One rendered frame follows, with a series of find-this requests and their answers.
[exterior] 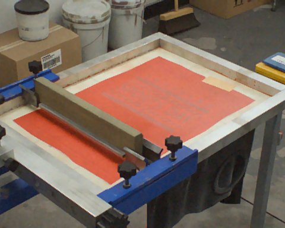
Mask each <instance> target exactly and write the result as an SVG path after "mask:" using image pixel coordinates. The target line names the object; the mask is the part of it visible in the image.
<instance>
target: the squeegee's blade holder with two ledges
mask: <svg viewBox="0 0 285 228"><path fill-rule="evenodd" d="M39 107H40V108H41V109H43V110H44V111H45V112H48V113H49V114H51V115H52V116H54V117H56V118H57V119H59V120H60V121H62V122H64V123H66V124H67V125H69V126H71V127H72V128H74V129H76V130H77V131H79V132H80V133H82V134H84V135H85V136H86V137H88V138H91V139H92V140H93V141H95V142H96V143H98V144H100V145H101V146H102V147H105V148H106V149H108V150H109V151H111V152H113V153H115V154H116V155H117V156H119V157H121V158H124V157H125V156H126V153H125V152H123V151H121V150H120V149H118V148H117V147H115V146H113V145H111V144H110V143H109V142H106V141H105V140H103V139H102V138H100V137H98V136H97V135H95V134H93V133H92V132H90V131H88V130H87V129H85V128H83V127H82V126H80V125H78V124H77V123H75V122H74V121H71V120H70V119H68V118H67V117H66V116H63V115H62V114H60V113H59V112H57V111H55V110H53V109H52V108H51V107H48V106H47V105H45V104H44V103H39Z"/></svg>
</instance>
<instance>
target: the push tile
mask: <svg viewBox="0 0 285 228"><path fill-rule="evenodd" d="M262 63H263V64H267V65H269V66H271V67H273V68H277V69H279V70H281V71H283V72H285V54H283V53H281V52H278V53H276V54H274V55H271V56H270V57H268V58H267V59H264V60H262Z"/></svg>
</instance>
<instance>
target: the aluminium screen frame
mask: <svg viewBox="0 0 285 228"><path fill-rule="evenodd" d="M158 47H160V48H162V49H164V50H167V51H169V52H172V53H173V54H175V55H178V56H181V57H182V58H185V59H187V60H190V61H191V62H194V63H195V64H199V65H201V66H202V67H204V68H208V69H210V70H212V71H214V72H217V73H219V74H221V75H223V76H225V77H228V78H230V79H232V80H234V81H237V82H239V83H241V84H243V85H245V86H248V87H250V88H252V89H254V90H257V91H260V92H261V93H264V94H266V95H269V96H270V99H267V100H266V101H264V102H262V103H260V104H259V105H257V106H255V107H253V108H252V109H250V110H249V111H247V112H245V113H243V114H242V115H240V116H238V117H237V118H234V120H232V121H230V122H228V123H226V124H225V125H223V126H221V127H220V128H218V129H216V130H214V131H213V132H211V133H210V134H207V135H206V136H204V137H203V138H200V139H199V140H198V141H196V142H194V143H192V144H190V145H189V146H187V147H189V148H190V149H192V150H194V149H195V148H196V149H198V163H199V162H201V161H203V160H205V159H206V158H207V157H209V156H211V155H212V154H214V153H215V152H216V151H219V150H221V149H222V148H223V147H225V146H227V145H229V144H230V143H232V142H233V141H234V140H236V139H238V138H240V137H241V136H243V135H244V134H247V133H248V132H249V131H251V130H252V129H254V128H256V127H257V126H258V125H261V124H262V123H264V122H265V121H267V120H269V119H270V118H272V117H273V116H275V115H277V114H278V113H280V112H282V111H283V110H284V109H285V85H283V84H280V83H279V82H276V81H273V80H271V79H269V78H267V77H263V76H262V75H259V74H257V73H256V72H252V71H250V70H248V69H246V68H242V67H241V66H239V65H236V64H233V63H231V62H229V61H227V60H225V59H221V58H219V57H217V56H215V55H212V54H210V53H208V52H206V51H203V50H200V49H198V48H196V47H194V46H190V45H189V44H186V43H184V42H181V41H179V40H176V39H175V38H173V37H169V36H167V35H165V34H163V33H154V34H152V35H151V36H148V37H145V38H143V39H141V40H138V41H136V42H132V43H131V44H128V45H126V46H123V47H120V48H119V49H117V50H113V51H111V52H109V53H106V54H104V55H101V56H98V57H96V58H94V59H91V60H89V61H87V62H84V63H83V64H79V65H76V66H74V67H72V68H69V69H66V70H64V71H62V72H59V73H57V74H56V75H57V76H59V77H60V79H59V80H57V81H53V83H55V84H56V85H57V86H60V87H62V88H65V87H67V86H70V85H72V84H75V83H76V82H79V81H82V80H83V79H86V78H88V77H91V76H93V75H95V74H97V73H99V72H102V71H105V70H106V69H109V68H112V67H114V66H116V65H119V64H122V63H124V62H126V61H127V60H130V59H133V58H136V57H137V56H140V55H143V54H145V53H147V52H149V51H151V50H154V49H156V48H158ZM26 103H27V102H26V101H25V100H23V99H22V95H20V96H18V97H16V98H14V99H10V100H8V101H6V102H4V103H3V104H2V105H0V115H2V114H4V113H6V112H9V111H11V110H13V109H15V108H17V107H21V106H22V105H25V104H26ZM0 125H2V127H4V128H5V129H6V134H8V135H9V136H10V137H12V138H13V139H15V140H17V141H18V142H19V143H21V144H22V145H23V146H25V147H27V148H28V149H29V150H30V151H33V152H34V153H35V154H37V155H38V156H40V157H41V158H43V159H44V160H46V161H47V162H48V163H50V164H51V165H52V166H54V167H56V168H57V169H59V170H60V171H61V172H62V173H65V174H66V175H67V176H69V177H70V178H72V179H73V180H75V181H76V182H78V183H79V184H80V185H82V186H83V187H85V188H86V189H88V190H89V191H91V192H92V193H93V194H94V195H97V194H99V193H101V192H102V191H105V190H104V189H102V188H101V187H100V186H97V185H96V184H95V183H94V182H92V181H90V180H89V179H88V178H85V177H84V176H83V175H82V174H80V173H78V172H77V171H76V170H75V169H72V168H71V167H70V166H68V165H66V164H65V163H64V162H62V161H61V160H59V159H57V158H56V157H55V156H53V155H51V154H50V153H49V152H48V151H46V150H44V149H43V148H41V147H39V146H38V145H37V144H35V143H34V142H32V141H30V139H28V138H26V137H25V136H23V135H22V134H20V133H19V132H17V131H16V130H15V129H13V128H12V127H10V126H9V125H7V124H5V123H4V122H3V121H0ZM198 163H197V164H198Z"/></svg>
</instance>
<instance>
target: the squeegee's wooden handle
mask: <svg viewBox="0 0 285 228"><path fill-rule="evenodd" d="M34 85H35V92H36V94H38V95H39V103H44V104H45V105H47V106H48V107H51V108H52V109H53V110H55V111H57V112H59V113H60V114H62V115H63V116H66V117H67V118H68V119H70V120H71V121H74V122H75V123H76V124H78V125H80V126H82V127H83V128H85V129H87V130H88V131H90V132H92V133H93V134H95V135H97V136H98V137H100V138H102V139H103V140H105V141H106V142H108V143H110V144H111V145H113V146H115V147H117V148H118V149H120V150H121V151H123V152H125V153H126V151H125V150H124V147H127V148H128V149H130V150H132V151H134V152H136V153H137V154H138V155H140V156H143V154H142V153H143V134H142V133H141V132H140V131H138V130H136V129H134V128H133V127H131V126H129V125H127V124H125V123H124V122H122V121H120V120H119V119H116V118H115V117H114V116H111V115H110V114H108V113H106V112H104V111H102V110H101V109H99V108H98V107H95V106H93V105H92V104H91V103H88V102H87V101H85V100H84V99H81V98H79V97H78V96H76V95H74V94H72V93H70V92H69V91H67V90H65V89H63V88H62V87H60V86H59V85H56V84H55V83H53V82H51V81H49V80H48V79H46V78H44V77H39V78H37V79H35V81H34Z"/></svg>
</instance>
